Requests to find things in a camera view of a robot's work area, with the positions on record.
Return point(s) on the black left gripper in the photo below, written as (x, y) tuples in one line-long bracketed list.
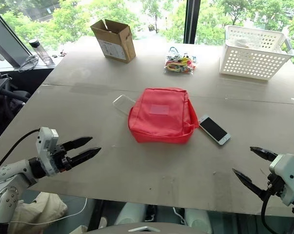
[(62, 161)]

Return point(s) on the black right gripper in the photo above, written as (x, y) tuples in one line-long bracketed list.
[(276, 186)]

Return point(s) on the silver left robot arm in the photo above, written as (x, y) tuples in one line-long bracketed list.
[(7, 178)]

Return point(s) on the clear phone case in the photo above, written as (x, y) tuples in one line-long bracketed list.
[(123, 104)]

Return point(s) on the white smartphone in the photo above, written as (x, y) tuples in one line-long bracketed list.
[(213, 130)]

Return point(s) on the black table leg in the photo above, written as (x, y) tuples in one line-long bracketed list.
[(96, 214)]

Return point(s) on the grey rounded leg shape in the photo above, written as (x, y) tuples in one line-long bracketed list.
[(198, 220), (131, 214)]

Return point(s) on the beige cloth bag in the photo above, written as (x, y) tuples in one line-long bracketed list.
[(37, 214)]

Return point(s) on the red fabric pouch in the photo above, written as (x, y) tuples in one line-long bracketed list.
[(159, 119)]

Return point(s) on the black office chair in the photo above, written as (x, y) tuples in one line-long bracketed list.
[(3, 97)]

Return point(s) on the small dark items on ledge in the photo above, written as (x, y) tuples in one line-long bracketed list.
[(59, 53)]

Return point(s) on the clear water bottle black cap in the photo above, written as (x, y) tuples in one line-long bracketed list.
[(40, 52)]

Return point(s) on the open cardboard box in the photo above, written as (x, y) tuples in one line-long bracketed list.
[(115, 45)]

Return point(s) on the white perforated plastic basket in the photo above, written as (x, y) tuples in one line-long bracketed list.
[(251, 58)]

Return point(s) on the clear bag of colourful clips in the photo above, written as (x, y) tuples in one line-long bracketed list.
[(179, 64)]

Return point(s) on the grey monitor panel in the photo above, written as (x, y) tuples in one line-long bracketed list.
[(7, 41)]

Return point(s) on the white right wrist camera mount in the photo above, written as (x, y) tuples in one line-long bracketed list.
[(288, 170)]

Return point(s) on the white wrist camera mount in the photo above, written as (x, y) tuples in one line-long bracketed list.
[(288, 170), (45, 143)]

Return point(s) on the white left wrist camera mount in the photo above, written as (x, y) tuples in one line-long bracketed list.
[(45, 143)]

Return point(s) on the black window frame post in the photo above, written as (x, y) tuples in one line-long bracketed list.
[(191, 22)]

